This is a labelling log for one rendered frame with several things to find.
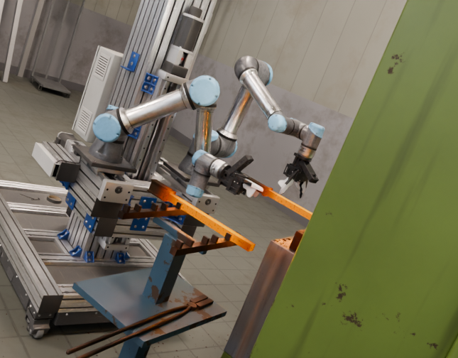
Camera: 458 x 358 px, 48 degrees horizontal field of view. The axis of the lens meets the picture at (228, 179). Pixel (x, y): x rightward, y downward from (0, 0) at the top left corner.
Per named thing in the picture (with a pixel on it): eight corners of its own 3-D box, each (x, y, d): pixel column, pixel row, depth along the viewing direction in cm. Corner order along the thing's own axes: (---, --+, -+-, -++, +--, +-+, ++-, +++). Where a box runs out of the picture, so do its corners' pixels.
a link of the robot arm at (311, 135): (314, 122, 237) (329, 129, 232) (305, 144, 239) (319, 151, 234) (305, 120, 231) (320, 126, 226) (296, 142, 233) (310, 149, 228)
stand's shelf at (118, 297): (72, 288, 149) (74, 282, 149) (161, 269, 183) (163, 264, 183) (141, 348, 134) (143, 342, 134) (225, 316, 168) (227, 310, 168)
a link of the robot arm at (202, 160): (198, 167, 223) (205, 148, 221) (216, 177, 217) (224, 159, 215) (187, 165, 216) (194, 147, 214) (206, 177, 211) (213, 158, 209)
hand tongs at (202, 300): (76, 364, 116) (77, 359, 116) (64, 353, 118) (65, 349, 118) (212, 303, 169) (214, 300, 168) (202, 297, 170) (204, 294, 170)
